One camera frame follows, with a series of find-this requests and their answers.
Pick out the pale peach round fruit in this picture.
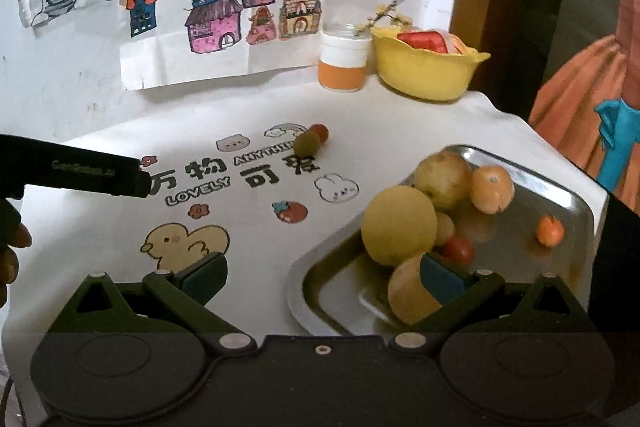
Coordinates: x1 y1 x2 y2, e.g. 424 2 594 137
387 256 442 325

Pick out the metal tray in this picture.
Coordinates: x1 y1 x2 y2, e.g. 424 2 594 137
286 145 596 337

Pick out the small orange tangerine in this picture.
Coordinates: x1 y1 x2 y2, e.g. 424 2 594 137
535 215 565 248

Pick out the large yellow round fruit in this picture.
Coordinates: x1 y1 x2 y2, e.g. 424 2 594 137
360 185 437 268

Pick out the brown-yellow pear fruit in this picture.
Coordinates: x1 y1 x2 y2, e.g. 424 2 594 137
470 165 515 215

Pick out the yellow-green round fruit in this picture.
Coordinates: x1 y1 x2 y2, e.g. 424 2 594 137
412 150 472 210

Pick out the small green fruit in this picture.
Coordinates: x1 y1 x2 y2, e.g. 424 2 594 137
293 130 322 158

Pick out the small red cherry tomato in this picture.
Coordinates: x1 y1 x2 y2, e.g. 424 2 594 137
309 124 329 143

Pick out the person's left hand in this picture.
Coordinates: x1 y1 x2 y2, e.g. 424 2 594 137
0 199 32 308

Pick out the white printed tablecloth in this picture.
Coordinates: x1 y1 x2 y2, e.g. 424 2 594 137
0 78 614 427

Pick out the orange dress lady poster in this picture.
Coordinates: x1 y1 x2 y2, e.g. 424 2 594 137
529 0 639 211

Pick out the yellow plastic bowl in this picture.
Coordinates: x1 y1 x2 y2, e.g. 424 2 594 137
371 27 491 102

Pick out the orange packet in bowl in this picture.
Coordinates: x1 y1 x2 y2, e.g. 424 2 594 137
445 32 476 55

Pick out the red packet in bowl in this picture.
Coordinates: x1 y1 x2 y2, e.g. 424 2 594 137
397 30 450 54

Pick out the orange white glass jar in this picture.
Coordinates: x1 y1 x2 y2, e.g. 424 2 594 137
318 24 372 92

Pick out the yellow flower twig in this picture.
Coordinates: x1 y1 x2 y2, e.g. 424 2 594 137
355 0 408 36

